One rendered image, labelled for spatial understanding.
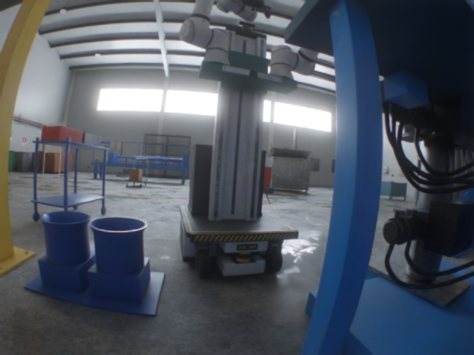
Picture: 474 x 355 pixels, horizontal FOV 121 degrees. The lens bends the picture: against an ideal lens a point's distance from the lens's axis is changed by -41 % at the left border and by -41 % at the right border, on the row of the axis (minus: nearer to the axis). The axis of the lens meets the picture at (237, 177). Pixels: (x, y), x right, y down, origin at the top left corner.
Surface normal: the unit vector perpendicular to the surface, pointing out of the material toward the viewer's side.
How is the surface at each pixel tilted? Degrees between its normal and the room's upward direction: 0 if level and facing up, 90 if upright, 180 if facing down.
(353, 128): 90
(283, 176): 90
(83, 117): 90
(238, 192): 90
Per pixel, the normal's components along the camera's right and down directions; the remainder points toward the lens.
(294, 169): 0.10, 0.04
